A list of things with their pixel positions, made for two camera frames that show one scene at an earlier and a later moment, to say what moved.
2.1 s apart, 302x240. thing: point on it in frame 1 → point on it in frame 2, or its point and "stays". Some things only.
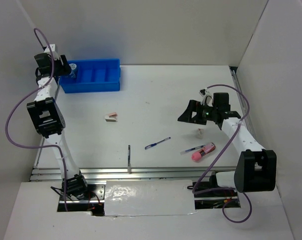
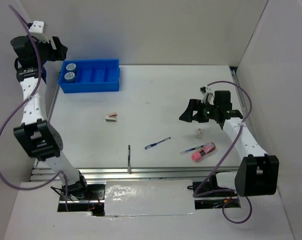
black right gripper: [194, 106] stays
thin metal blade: [129, 167] stays
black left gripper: [65, 68] → [59, 55]
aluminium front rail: [129, 173] stays
